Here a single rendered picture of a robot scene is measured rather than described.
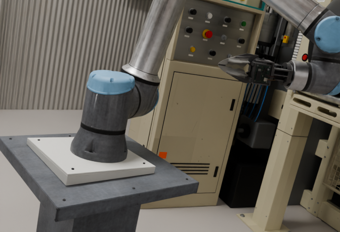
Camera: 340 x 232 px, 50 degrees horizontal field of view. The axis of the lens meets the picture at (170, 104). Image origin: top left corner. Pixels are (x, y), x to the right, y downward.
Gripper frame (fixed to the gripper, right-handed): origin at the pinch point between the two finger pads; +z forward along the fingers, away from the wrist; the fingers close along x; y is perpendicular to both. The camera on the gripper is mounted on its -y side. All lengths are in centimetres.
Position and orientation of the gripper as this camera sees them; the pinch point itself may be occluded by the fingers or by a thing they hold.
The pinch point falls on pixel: (221, 64)
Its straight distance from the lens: 114.8
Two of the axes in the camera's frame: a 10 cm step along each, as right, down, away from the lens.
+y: 0.3, 2.4, -9.7
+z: -9.9, -1.3, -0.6
